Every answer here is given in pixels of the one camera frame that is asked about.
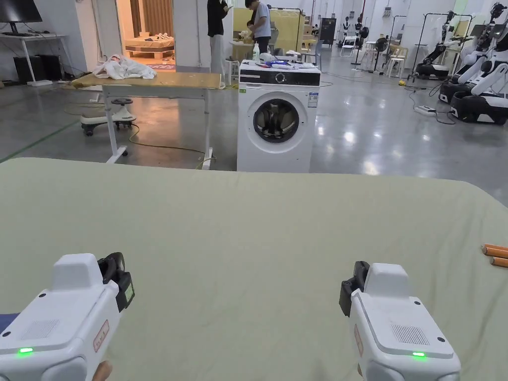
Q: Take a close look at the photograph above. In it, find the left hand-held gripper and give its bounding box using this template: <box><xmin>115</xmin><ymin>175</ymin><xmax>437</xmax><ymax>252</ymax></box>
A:
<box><xmin>0</xmin><ymin>252</ymin><xmax>136</xmax><ymax>381</ymax></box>

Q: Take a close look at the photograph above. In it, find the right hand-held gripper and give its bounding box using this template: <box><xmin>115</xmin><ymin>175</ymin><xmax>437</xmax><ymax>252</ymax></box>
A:
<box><xmin>339</xmin><ymin>260</ymin><xmax>462</xmax><ymax>381</ymax></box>

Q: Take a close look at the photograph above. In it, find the bed with pale green sheet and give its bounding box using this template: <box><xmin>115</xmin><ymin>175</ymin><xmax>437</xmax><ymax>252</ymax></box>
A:
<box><xmin>0</xmin><ymin>157</ymin><xmax>508</xmax><ymax>381</ymax></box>

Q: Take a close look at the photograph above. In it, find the white washing machine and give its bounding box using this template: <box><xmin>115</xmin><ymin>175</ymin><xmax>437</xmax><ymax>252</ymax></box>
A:
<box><xmin>237</xmin><ymin>43</ymin><xmax>322</xmax><ymax>173</ymax></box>

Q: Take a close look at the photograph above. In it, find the white ride-on toy car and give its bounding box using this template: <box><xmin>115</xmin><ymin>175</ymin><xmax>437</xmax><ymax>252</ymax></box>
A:
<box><xmin>80</xmin><ymin>99</ymin><xmax>135</xmax><ymax>137</ymax></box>

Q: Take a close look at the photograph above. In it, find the wooden table with white legs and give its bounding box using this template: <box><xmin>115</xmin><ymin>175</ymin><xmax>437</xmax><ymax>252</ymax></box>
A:
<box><xmin>71</xmin><ymin>54</ymin><xmax>223</xmax><ymax>164</ymax></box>

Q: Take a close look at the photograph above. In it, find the white and black robot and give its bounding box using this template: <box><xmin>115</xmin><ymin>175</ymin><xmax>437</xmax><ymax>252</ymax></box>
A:
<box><xmin>438</xmin><ymin>0</ymin><xmax>508</xmax><ymax>126</ymax></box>

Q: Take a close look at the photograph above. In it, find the low wooden bed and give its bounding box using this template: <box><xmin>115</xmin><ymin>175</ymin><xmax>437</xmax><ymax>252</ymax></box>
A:
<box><xmin>125</xmin><ymin>33</ymin><xmax>176</xmax><ymax>60</ymax></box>

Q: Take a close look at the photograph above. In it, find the white folding chair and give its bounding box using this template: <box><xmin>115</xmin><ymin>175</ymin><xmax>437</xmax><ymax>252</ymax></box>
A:
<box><xmin>340</xmin><ymin>36</ymin><xmax>359</xmax><ymax>58</ymax></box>

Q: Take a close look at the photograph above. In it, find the black standing fan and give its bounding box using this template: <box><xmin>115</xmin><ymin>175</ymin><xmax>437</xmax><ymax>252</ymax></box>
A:
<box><xmin>372</xmin><ymin>37</ymin><xmax>388</xmax><ymax>74</ymax></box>

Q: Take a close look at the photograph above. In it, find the black cabinet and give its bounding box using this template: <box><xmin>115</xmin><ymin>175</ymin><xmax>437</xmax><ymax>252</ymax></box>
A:
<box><xmin>319</xmin><ymin>17</ymin><xmax>338</xmax><ymax>46</ymax></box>

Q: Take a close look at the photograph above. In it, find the white desk with monitor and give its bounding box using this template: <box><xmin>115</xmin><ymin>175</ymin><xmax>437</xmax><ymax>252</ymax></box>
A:
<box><xmin>0</xmin><ymin>0</ymin><xmax>69</xmax><ymax>86</ymax></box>

